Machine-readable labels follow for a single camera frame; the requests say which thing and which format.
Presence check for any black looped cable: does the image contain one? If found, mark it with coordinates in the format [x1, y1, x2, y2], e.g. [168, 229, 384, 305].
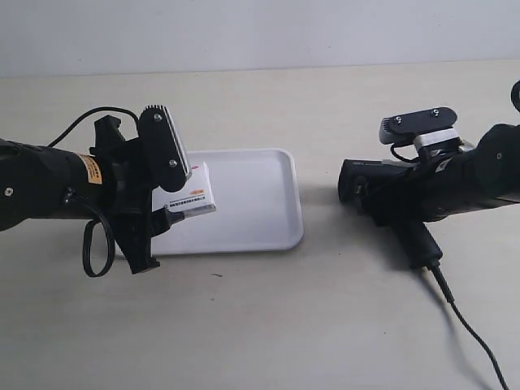
[48, 106, 139, 279]

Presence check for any white red medicine box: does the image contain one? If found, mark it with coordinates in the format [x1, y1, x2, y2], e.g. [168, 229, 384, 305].
[164, 161, 216, 218]

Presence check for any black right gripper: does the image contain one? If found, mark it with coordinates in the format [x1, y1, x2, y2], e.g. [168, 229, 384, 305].
[356, 156, 468, 227]

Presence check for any black handheld barcode scanner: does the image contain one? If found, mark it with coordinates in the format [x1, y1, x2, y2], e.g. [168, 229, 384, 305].
[337, 159, 443, 269]

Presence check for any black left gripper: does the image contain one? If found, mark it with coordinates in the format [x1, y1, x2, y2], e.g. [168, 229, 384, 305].
[89, 115, 186, 275]

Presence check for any white plastic tray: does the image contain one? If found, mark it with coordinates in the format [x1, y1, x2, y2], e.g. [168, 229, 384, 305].
[151, 148, 304, 257]

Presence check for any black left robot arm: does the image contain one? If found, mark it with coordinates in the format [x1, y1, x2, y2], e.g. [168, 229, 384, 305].
[1, 106, 192, 278]

